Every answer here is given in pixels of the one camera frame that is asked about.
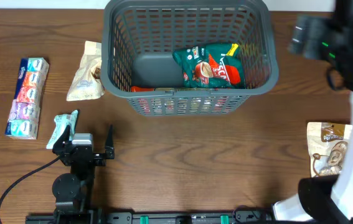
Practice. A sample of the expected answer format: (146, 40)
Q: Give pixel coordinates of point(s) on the beige snack pouch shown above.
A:
(86, 84)

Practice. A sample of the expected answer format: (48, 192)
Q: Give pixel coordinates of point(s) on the grey plastic basket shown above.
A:
(139, 38)

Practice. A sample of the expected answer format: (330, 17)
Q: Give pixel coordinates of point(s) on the mint green small packet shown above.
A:
(61, 122)

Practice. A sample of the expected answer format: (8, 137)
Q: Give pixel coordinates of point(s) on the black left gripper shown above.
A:
(60, 145)

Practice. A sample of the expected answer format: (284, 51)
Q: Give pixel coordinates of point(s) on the brown dried food pouch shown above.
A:
(327, 147)

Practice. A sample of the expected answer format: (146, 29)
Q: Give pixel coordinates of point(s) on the colourful tissue multipack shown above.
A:
(23, 119)

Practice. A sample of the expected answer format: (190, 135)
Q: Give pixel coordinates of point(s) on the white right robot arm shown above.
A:
(327, 199)

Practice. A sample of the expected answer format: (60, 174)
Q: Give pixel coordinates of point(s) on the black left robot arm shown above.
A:
(73, 190)

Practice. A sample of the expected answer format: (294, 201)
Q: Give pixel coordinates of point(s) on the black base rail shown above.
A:
(100, 217)

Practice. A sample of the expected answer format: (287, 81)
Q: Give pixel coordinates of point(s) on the green coffee bag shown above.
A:
(216, 65)

